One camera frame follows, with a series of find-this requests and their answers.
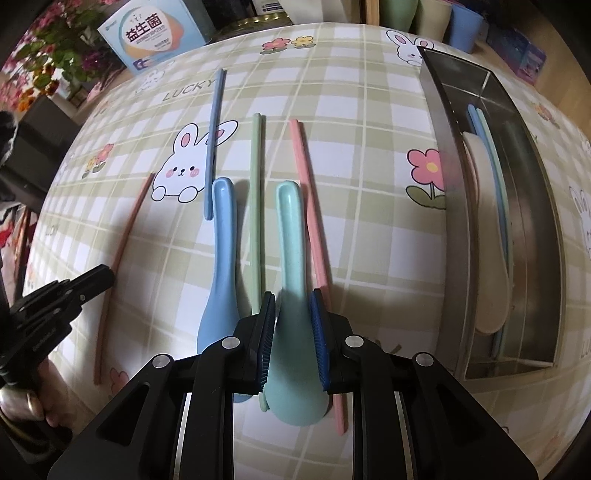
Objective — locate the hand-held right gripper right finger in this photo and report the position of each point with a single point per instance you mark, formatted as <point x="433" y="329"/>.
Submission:
<point x="318" y="341"/>

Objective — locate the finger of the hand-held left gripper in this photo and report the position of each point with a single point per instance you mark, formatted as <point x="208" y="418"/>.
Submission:
<point x="87" y="281"/>

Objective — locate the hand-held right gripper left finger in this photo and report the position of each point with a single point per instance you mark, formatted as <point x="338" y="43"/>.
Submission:
<point x="265" y="341"/>

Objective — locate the pink chopstick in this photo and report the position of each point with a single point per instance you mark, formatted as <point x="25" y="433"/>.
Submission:
<point x="124" y="244"/>
<point x="307" y="194"/>

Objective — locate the teal spoon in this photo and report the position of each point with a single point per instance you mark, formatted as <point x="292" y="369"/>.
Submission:
<point x="291" y="258"/>

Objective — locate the blue spoon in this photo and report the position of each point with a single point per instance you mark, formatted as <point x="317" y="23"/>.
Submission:
<point x="221" y="258"/>

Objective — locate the green chopstick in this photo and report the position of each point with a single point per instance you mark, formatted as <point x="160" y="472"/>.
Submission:
<point x="255" y="207"/>
<point x="487" y="127"/>

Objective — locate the beige spoon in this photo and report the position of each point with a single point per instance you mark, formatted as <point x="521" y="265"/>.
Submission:
<point x="489" y="258"/>

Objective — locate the blue chopstick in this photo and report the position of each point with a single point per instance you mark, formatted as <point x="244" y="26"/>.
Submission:
<point x="214" y="138"/>
<point x="474" y="121"/>

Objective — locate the perforated steel utensil tray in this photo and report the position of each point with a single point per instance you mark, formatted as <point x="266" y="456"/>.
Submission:
<point x="531" y="207"/>

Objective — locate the person's left hand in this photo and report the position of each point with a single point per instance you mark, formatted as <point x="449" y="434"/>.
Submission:
<point x="51" y="397"/>

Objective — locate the black chair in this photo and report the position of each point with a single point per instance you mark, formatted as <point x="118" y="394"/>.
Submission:
<point x="41" y="134"/>

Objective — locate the checked rabbit print tablecloth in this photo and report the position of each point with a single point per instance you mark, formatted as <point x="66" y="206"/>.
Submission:
<point x="369" y="184"/>

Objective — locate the pink blossom flower arrangement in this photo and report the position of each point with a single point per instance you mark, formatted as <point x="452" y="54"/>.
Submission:
<point x="69" y="60"/>

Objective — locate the blue white carton box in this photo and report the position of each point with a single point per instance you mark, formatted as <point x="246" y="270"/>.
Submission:
<point x="152" y="37"/>

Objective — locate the gold metal tray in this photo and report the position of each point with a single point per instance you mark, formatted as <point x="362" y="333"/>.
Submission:
<point x="258" y="25"/>

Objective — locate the small white box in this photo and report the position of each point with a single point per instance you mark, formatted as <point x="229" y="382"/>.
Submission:
<point x="274" y="4"/>

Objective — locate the green cup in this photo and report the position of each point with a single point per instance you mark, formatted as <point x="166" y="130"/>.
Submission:
<point x="395" y="11"/>

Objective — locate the beige cup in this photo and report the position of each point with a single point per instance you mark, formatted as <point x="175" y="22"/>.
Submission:
<point x="431" y="16"/>

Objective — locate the blue cup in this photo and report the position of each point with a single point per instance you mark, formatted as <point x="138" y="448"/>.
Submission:
<point x="464" y="27"/>

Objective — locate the purple box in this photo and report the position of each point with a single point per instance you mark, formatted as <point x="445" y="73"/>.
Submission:
<point x="521" y="55"/>

